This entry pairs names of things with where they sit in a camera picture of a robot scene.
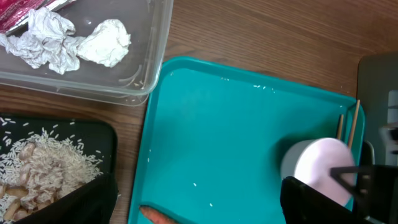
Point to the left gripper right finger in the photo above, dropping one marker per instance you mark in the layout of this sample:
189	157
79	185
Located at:
302	204

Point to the black plastic tray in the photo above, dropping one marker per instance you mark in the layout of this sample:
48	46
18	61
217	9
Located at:
96	136

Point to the red foil snack wrapper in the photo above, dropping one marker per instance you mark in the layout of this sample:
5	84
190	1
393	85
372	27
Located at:
14	13

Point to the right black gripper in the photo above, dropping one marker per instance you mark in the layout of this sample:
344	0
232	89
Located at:
376	195

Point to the wooden chopstick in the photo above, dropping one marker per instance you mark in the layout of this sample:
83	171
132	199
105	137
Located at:
353	125
340	127

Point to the orange carrot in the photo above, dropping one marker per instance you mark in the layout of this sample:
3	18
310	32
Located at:
155	216

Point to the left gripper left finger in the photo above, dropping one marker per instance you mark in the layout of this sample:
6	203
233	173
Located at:
92	203

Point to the teal serving tray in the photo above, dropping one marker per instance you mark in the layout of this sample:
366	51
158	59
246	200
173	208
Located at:
214	137

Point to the white bowl with rice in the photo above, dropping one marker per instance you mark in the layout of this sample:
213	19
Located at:
310	162

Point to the clear plastic waste bin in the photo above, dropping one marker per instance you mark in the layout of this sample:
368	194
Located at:
127	83

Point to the white tissue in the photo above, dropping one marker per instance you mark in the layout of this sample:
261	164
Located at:
108	44
49	39

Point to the pile of rice and beans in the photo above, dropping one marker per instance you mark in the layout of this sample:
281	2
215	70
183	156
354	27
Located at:
41	162

